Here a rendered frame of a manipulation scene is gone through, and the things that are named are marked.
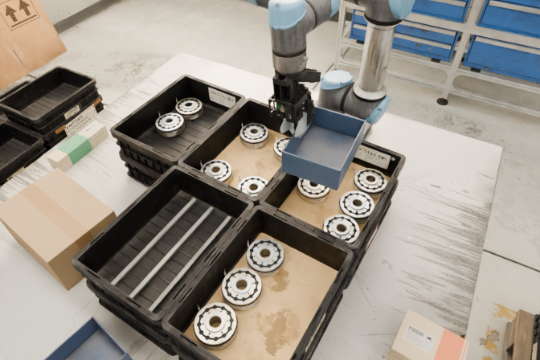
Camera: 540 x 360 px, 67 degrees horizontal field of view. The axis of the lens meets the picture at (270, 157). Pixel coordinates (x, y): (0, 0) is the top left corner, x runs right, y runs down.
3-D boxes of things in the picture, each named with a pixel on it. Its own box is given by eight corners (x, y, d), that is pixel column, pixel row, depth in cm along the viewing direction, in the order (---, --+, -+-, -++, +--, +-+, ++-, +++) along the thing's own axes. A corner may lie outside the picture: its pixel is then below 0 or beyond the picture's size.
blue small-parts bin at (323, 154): (311, 124, 115) (312, 104, 110) (362, 140, 111) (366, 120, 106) (280, 170, 103) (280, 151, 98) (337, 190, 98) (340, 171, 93)
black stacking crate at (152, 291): (181, 189, 134) (175, 165, 126) (256, 228, 122) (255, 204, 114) (84, 284, 110) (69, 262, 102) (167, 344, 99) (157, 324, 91)
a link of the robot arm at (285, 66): (282, 38, 92) (315, 44, 88) (283, 57, 95) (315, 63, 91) (265, 54, 87) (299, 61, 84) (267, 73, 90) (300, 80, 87)
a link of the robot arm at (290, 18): (315, -7, 81) (290, 9, 76) (316, 44, 88) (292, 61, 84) (284, -14, 85) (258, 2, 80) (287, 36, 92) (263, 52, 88)
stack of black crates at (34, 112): (84, 125, 260) (58, 64, 229) (120, 141, 250) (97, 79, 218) (32, 165, 236) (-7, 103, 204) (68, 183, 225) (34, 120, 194)
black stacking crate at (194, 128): (189, 98, 169) (185, 75, 161) (248, 121, 158) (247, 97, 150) (117, 155, 145) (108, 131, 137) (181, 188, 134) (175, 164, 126)
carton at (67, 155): (63, 173, 155) (57, 161, 150) (52, 167, 157) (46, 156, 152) (109, 136, 169) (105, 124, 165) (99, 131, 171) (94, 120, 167)
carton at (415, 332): (385, 358, 106) (390, 348, 101) (402, 321, 113) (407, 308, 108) (447, 396, 100) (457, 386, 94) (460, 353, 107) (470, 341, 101)
